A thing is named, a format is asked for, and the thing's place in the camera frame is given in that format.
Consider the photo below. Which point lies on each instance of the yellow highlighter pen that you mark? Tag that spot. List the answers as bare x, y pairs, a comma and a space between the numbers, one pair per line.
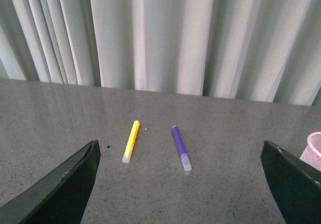
131, 142

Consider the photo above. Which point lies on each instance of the purple highlighter pen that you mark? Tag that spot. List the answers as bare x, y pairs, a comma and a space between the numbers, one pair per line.
181, 149

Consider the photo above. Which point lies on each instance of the grey pleated curtain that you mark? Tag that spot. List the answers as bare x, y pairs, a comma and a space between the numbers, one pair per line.
263, 50

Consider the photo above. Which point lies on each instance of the pink mesh pen cup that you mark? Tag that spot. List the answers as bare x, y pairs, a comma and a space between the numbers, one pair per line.
311, 154

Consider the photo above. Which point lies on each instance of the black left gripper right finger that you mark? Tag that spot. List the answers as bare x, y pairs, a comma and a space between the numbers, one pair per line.
295, 185

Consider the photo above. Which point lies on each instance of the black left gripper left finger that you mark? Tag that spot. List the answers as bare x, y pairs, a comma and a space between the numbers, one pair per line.
62, 195

